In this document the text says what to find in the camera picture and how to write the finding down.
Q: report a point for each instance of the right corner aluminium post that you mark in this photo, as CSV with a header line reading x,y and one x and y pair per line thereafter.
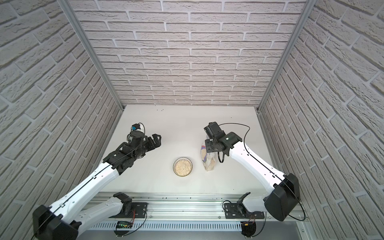
x,y
307,9

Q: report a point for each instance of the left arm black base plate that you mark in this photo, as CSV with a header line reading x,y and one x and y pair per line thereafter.
x,y
135,209

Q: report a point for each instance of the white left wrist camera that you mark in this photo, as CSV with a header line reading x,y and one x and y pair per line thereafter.
x,y
137,127

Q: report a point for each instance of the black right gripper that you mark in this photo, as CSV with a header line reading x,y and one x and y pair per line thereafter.
x,y
215,145

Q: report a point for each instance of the front aluminium rail frame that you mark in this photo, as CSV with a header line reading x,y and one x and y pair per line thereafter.
x,y
209,208

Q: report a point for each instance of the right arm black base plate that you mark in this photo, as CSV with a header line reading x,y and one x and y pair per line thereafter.
x,y
232,211

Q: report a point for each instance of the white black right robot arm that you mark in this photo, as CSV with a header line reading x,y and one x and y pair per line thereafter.
x,y
282,191

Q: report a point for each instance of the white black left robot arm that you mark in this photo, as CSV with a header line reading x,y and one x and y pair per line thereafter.
x,y
66,219

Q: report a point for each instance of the white slotted cable duct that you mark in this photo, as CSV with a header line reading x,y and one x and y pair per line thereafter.
x,y
199,226

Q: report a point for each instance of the left green circuit board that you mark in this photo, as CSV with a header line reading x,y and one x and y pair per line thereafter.
x,y
124,225

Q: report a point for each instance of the right round black controller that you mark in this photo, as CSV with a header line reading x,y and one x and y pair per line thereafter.
x,y
248,229

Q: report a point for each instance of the left corner aluminium post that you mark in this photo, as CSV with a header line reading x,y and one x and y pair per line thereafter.
x,y
75,23

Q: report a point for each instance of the right wall base aluminium rail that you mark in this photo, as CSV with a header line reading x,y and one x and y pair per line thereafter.
x,y
270,146

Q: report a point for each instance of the white purple oats bag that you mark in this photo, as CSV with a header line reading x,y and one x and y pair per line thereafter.
x,y
209,159

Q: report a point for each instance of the patterned white breakfast bowl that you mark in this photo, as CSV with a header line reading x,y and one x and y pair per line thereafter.
x,y
182,167

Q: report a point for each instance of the corner aluminium post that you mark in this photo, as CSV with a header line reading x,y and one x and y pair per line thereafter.
x,y
307,9
75,23

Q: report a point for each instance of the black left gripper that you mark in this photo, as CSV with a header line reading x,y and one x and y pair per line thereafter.
x,y
151,141

